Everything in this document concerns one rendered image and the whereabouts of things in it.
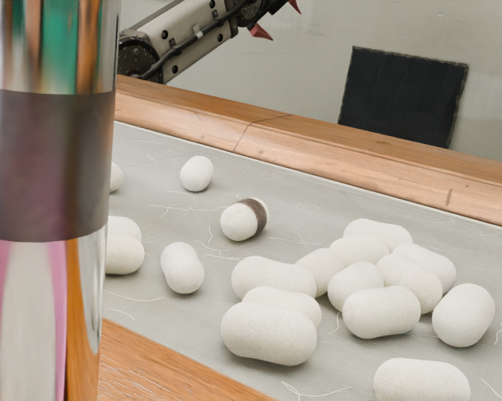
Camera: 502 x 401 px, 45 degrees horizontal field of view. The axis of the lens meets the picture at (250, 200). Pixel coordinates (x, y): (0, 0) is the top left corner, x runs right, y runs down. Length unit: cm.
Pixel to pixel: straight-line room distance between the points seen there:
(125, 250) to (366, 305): 11
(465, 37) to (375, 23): 34
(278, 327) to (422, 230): 21
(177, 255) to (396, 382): 11
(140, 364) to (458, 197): 33
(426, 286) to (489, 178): 21
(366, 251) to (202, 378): 15
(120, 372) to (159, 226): 18
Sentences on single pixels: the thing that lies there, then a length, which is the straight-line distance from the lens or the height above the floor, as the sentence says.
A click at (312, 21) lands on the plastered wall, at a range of 257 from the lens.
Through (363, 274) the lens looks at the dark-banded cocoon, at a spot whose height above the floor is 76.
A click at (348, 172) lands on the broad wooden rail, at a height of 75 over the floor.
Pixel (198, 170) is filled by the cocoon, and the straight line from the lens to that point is 40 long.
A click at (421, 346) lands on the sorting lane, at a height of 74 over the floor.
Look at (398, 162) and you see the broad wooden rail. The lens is 49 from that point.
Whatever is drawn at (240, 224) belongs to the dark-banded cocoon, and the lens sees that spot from 33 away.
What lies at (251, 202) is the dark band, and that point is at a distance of 34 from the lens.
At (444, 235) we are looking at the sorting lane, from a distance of 41.
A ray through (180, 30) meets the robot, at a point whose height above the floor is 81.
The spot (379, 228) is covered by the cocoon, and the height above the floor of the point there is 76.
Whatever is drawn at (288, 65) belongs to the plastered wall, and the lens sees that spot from 261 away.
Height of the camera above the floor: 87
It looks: 18 degrees down
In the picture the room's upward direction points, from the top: 8 degrees clockwise
